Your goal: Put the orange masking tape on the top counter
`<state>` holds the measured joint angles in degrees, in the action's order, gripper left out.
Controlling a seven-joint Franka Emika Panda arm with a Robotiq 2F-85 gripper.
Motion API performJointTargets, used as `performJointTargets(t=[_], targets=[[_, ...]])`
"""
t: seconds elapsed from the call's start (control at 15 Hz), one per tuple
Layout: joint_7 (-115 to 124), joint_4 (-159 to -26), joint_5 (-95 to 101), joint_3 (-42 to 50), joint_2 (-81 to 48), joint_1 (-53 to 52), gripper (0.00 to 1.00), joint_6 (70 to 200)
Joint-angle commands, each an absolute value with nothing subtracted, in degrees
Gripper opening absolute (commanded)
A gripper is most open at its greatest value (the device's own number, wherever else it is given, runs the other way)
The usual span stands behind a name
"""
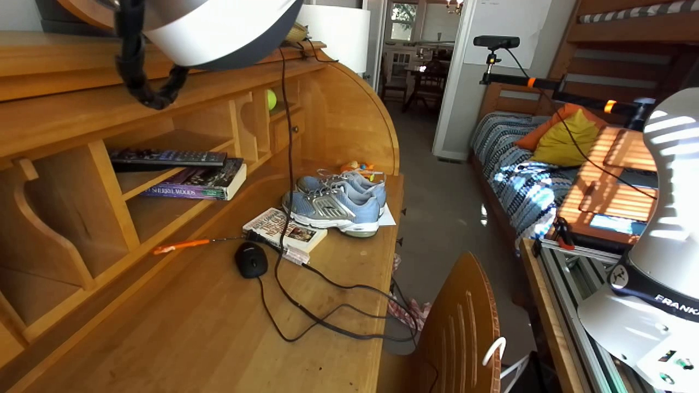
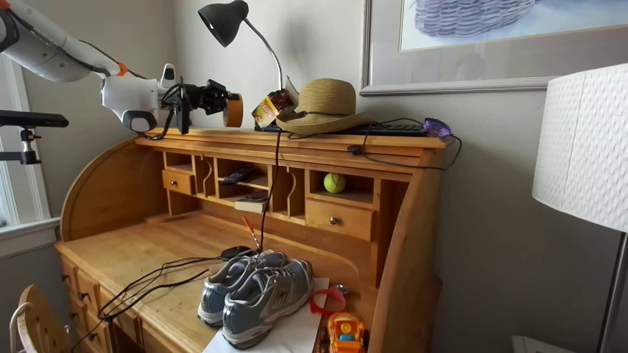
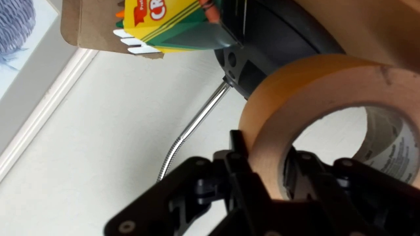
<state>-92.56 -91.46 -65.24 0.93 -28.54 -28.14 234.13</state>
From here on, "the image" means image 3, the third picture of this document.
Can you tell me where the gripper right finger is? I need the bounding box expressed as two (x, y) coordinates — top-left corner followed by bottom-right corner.
(283, 147), (420, 236)

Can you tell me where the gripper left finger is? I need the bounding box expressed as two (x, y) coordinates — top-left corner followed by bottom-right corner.
(104, 130), (273, 236)

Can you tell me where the orange masking tape roll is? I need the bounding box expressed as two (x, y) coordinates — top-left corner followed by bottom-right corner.
(239, 54), (420, 201)

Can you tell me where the row of crayons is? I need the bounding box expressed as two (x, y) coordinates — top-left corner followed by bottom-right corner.
(113, 10), (162, 55)

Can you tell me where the yellow green crayon box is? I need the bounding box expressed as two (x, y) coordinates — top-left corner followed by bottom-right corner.
(123, 0), (242, 53)

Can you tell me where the black gooseneck desk lamp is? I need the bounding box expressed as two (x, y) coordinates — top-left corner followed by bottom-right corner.
(157, 0), (346, 183)

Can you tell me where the brown cardboard piece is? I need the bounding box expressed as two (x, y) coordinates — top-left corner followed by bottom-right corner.
(61, 0), (164, 60)

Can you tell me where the white framed picture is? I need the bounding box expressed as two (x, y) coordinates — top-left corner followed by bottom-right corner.
(0, 0), (99, 181)

